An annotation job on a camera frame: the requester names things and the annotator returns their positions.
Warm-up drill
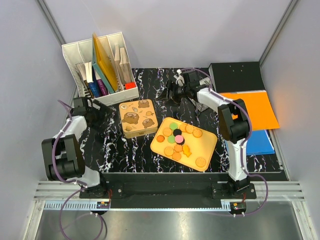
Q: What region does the black binder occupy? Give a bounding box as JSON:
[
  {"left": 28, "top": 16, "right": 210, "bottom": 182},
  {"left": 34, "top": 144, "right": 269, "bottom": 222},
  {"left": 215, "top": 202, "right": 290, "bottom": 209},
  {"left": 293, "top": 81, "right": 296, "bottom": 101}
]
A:
[{"left": 208, "top": 61, "right": 266, "bottom": 93}]

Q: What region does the white file organizer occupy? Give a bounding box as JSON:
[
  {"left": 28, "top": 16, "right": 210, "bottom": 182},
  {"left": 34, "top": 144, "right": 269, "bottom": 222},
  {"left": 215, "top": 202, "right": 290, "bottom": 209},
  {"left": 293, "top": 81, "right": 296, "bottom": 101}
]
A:
[{"left": 61, "top": 32, "right": 140, "bottom": 106}]

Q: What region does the pink macaron cookie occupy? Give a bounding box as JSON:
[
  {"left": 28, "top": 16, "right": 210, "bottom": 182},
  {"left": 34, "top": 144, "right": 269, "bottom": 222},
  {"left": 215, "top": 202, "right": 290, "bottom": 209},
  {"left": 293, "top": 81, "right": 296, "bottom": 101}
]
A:
[{"left": 174, "top": 135, "right": 184, "bottom": 144}]

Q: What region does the blue folder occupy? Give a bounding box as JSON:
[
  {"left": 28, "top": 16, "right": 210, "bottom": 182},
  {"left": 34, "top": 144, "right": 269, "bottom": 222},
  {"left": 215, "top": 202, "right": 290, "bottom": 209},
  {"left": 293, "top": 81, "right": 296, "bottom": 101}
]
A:
[{"left": 246, "top": 130, "right": 275, "bottom": 156}]

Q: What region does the round tan biscuit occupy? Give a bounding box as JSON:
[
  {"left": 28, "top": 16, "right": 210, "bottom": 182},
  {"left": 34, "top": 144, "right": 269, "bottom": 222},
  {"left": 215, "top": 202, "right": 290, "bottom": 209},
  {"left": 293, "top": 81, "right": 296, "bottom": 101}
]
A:
[{"left": 195, "top": 157, "right": 206, "bottom": 168}]

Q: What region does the brown compartment cookie box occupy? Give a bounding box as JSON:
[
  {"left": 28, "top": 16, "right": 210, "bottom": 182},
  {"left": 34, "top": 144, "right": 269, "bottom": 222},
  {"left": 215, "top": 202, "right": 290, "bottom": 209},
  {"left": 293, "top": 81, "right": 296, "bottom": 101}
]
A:
[{"left": 122, "top": 123, "right": 158, "bottom": 139}]

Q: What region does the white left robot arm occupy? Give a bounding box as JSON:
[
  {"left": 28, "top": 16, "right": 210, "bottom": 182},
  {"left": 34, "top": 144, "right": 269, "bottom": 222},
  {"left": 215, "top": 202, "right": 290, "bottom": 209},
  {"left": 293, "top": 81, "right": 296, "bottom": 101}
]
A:
[{"left": 41, "top": 97, "right": 112, "bottom": 198}]

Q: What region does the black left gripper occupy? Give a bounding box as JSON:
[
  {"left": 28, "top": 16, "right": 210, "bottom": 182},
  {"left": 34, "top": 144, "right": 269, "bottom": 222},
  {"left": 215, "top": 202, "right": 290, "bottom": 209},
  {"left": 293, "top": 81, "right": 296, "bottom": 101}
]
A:
[{"left": 86, "top": 99, "right": 115, "bottom": 132}]

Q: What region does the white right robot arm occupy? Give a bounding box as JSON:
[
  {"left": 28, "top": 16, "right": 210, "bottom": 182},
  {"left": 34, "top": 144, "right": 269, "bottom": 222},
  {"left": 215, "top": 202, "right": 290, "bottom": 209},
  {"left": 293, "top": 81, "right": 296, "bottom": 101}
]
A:
[{"left": 156, "top": 69, "right": 252, "bottom": 199}]

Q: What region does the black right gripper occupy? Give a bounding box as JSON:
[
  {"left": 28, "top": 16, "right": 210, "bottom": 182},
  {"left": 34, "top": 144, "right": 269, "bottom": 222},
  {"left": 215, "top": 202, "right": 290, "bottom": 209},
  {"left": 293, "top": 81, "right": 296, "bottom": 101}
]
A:
[{"left": 156, "top": 79, "right": 190, "bottom": 107}]

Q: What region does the silver tin lid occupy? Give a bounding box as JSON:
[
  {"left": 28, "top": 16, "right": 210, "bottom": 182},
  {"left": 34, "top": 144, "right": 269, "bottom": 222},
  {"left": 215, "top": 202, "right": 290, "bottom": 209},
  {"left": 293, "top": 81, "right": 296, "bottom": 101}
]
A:
[{"left": 119, "top": 99, "right": 158, "bottom": 134}]

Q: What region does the grey booklet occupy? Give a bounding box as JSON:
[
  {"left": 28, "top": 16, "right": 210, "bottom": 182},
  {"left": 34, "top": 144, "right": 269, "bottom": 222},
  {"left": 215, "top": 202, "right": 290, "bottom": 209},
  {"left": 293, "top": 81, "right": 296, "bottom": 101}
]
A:
[{"left": 196, "top": 77, "right": 219, "bottom": 112}]

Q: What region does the orange folder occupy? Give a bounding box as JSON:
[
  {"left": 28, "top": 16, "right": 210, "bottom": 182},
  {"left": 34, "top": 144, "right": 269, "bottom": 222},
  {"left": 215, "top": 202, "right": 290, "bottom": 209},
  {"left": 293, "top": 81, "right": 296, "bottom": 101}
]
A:
[{"left": 221, "top": 90, "right": 280, "bottom": 131}]

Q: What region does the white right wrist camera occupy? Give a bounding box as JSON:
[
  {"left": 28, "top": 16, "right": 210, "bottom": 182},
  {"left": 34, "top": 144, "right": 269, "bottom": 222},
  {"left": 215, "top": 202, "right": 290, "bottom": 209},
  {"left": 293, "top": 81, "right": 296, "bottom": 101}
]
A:
[{"left": 174, "top": 69, "right": 185, "bottom": 87}]

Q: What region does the yellow folder in organizer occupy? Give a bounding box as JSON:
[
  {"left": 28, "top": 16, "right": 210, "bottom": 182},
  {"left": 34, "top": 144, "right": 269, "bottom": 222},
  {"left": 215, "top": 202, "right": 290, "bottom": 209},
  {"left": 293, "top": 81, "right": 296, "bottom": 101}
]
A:
[{"left": 92, "top": 33, "right": 118, "bottom": 94}]

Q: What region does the green macaron cookie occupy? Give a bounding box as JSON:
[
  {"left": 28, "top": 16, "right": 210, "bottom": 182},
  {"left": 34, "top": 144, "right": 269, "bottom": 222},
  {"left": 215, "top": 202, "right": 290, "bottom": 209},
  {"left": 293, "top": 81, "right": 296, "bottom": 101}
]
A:
[{"left": 169, "top": 122, "right": 178, "bottom": 131}]

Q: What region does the yellow cookie tray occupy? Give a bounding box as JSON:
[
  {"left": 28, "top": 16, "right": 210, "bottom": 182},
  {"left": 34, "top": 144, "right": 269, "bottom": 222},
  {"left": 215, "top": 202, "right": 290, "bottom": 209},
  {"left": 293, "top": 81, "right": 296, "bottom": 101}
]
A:
[{"left": 150, "top": 117, "right": 218, "bottom": 172}]

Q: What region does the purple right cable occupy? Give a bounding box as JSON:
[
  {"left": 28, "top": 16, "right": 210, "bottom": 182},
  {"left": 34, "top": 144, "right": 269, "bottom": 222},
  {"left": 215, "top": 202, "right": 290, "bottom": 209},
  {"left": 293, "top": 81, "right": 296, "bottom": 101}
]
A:
[{"left": 179, "top": 67, "right": 270, "bottom": 217}]

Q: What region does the black sandwich cookie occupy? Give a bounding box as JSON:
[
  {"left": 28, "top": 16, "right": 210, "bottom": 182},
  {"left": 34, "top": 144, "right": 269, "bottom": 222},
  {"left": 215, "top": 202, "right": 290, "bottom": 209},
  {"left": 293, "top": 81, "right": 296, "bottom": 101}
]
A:
[{"left": 172, "top": 128, "right": 182, "bottom": 136}]

